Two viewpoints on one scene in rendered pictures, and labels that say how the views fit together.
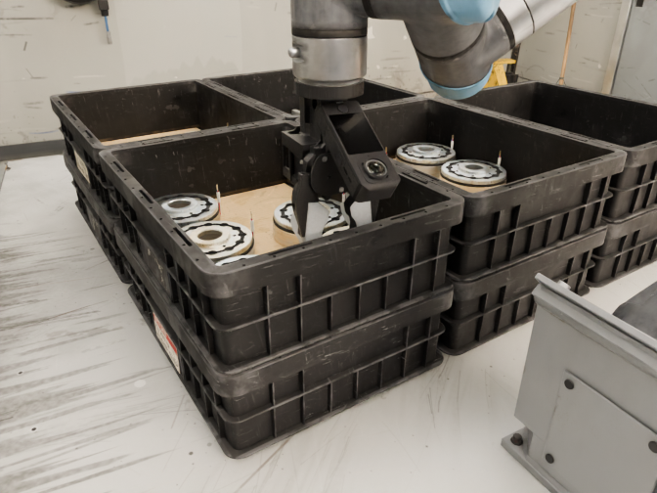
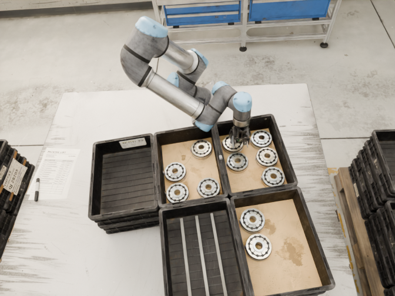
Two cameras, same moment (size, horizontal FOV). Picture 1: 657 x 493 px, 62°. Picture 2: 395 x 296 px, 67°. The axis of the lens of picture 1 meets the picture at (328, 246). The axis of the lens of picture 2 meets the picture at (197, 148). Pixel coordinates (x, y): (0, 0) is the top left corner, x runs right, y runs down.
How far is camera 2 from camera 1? 1.66 m
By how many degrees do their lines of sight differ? 91
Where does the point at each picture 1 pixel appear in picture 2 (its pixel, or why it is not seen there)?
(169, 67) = not seen: outside the picture
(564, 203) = (177, 136)
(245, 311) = (265, 122)
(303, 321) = (253, 128)
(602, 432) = not seen: hidden behind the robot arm
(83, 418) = (295, 161)
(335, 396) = not seen: hidden behind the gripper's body
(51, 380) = (305, 174)
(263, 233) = (250, 168)
